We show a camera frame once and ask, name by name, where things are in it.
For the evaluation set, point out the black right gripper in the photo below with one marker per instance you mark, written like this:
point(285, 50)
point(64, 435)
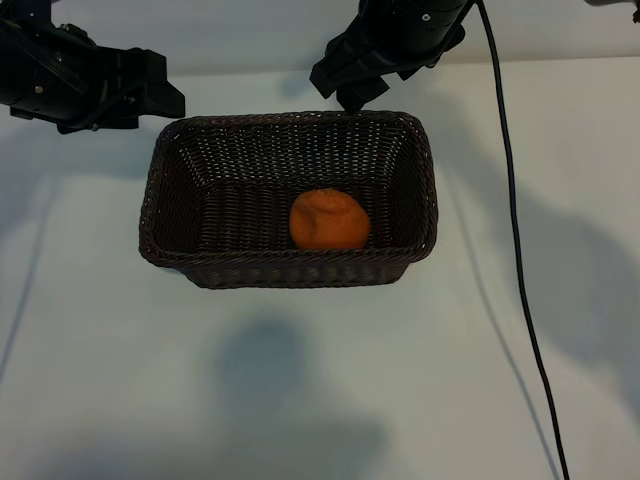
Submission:
point(395, 40)

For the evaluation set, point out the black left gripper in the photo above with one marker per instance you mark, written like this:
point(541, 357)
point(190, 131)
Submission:
point(70, 80)

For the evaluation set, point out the orange fruit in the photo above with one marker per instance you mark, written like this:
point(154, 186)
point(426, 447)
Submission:
point(330, 222)

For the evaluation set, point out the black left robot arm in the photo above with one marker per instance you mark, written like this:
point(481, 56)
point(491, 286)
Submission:
point(20, 9)

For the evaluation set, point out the dark brown wicker basket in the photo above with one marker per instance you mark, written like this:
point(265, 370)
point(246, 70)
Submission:
point(240, 225)

